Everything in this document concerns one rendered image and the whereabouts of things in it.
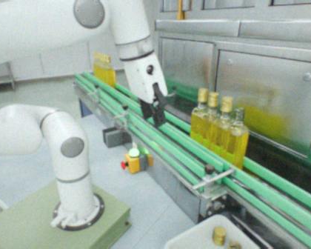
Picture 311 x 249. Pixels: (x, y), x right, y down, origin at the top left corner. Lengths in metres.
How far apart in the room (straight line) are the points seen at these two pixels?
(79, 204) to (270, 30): 0.77
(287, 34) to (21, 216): 0.96
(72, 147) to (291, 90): 0.64
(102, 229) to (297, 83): 0.71
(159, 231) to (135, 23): 0.64
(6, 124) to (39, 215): 0.36
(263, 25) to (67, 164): 0.71
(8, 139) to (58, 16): 0.30
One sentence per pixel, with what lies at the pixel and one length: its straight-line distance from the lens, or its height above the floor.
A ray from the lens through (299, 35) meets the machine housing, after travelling 0.78.
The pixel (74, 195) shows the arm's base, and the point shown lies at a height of 0.95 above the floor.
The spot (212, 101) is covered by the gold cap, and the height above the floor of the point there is 1.14.
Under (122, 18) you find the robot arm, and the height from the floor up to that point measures 1.39.
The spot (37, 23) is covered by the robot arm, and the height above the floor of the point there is 1.39.
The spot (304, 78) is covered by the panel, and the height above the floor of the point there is 1.24.
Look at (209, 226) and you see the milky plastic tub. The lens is 0.77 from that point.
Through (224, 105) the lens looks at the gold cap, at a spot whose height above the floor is 1.14.
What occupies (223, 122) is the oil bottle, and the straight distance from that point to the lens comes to 0.77.
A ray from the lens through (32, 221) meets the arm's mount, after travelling 0.82.
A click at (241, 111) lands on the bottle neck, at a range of 0.72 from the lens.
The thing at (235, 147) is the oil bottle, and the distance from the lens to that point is 0.75.
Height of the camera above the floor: 1.39
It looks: 24 degrees down
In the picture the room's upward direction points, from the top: straight up
